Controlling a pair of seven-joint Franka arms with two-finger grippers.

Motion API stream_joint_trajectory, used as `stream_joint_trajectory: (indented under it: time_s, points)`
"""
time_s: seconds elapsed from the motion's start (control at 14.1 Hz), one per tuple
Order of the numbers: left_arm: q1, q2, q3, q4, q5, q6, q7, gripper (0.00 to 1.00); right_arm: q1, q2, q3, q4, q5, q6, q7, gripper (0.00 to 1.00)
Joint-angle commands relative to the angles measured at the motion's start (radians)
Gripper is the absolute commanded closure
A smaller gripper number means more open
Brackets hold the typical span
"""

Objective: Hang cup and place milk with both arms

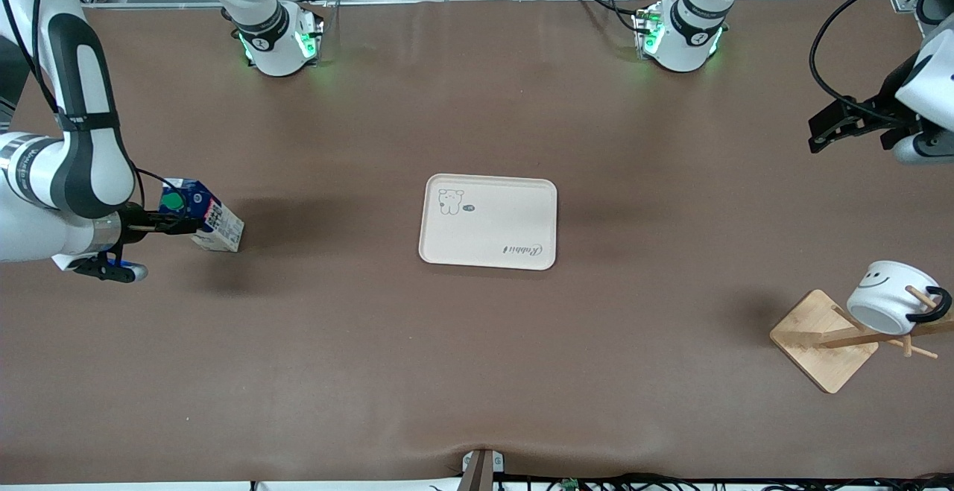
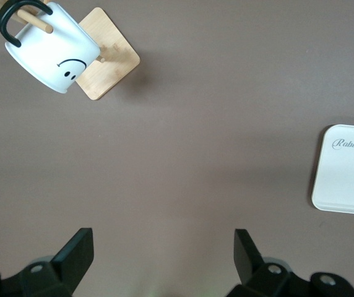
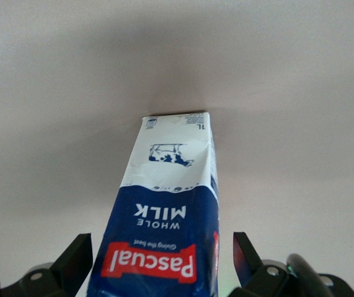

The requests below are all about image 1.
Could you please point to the beige plastic tray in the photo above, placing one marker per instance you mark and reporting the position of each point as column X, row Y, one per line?
column 507, row 249

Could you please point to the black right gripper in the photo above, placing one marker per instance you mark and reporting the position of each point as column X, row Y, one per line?
column 133, row 219

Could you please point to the wooden cup rack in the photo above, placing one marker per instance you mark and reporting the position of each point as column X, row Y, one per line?
column 820, row 346

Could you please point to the brown table cover sheet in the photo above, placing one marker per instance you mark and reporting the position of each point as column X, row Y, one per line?
column 298, row 364

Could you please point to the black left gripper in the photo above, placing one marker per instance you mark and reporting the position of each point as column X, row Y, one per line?
column 885, row 109

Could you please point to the blue milk carton green cap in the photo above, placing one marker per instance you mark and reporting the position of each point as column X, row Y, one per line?
column 212, row 226

